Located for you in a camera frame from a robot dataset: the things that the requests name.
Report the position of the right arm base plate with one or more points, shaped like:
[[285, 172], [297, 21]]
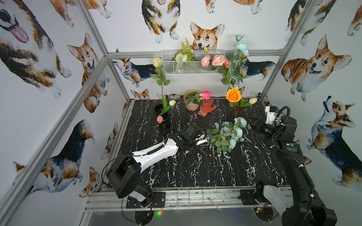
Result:
[[248, 197]]

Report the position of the tall blue rose stem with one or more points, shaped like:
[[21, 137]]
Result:
[[240, 57]]

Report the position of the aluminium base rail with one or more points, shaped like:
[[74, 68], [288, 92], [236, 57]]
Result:
[[176, 199]]

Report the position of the light blue rose spray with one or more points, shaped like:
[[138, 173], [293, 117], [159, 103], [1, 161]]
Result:
[[225, 145]]

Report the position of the yellow rose stem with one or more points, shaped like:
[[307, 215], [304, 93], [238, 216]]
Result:
[[160, 78]]

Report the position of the white tulip right vase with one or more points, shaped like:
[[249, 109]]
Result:
[[249, 103]]

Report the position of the red rubber glove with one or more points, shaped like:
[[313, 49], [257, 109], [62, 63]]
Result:
[[206, 107]]

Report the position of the green fern in basket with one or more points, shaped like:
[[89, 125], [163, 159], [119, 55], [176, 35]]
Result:
[[186, 54]]

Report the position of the black left vase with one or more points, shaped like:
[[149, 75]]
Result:
[[166, 124]]

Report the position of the blue and yellow rose spray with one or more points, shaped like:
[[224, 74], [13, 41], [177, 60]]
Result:
[[222, 131]]

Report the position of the magenta pink rose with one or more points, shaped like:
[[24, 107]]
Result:
[[205, 94]]

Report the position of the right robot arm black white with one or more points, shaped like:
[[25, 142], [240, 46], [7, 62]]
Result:
[[304, 207]]

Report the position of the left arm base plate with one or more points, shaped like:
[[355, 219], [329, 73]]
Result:
[[155, 200]]

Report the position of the pink tulip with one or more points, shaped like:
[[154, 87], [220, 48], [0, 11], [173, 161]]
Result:
[[159, 119]]

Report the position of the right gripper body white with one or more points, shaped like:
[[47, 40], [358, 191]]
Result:
[[260, 123]]

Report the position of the white tulip left vase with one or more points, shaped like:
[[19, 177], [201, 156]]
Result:
[[169, 104]]

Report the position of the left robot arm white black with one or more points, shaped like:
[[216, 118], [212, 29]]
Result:
[[124, 174]]

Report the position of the terracotta pot green plant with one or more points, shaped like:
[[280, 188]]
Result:
[[191, 107]]

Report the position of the white wire mesh basket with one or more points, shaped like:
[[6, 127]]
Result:
[[173, 67]]

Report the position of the orange rose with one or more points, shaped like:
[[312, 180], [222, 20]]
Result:
[[233, 95]]

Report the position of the dark glass right vase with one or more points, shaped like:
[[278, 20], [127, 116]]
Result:
[[236, 112]]

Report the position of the blue rose spray from bouquet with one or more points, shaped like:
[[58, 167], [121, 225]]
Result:
[[236, 127]]

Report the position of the white tulip vase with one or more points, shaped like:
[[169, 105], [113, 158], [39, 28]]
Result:
[[249, 103], [169, 104]]

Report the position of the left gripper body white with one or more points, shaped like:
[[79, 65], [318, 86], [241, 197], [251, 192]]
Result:
[[200, 136]]

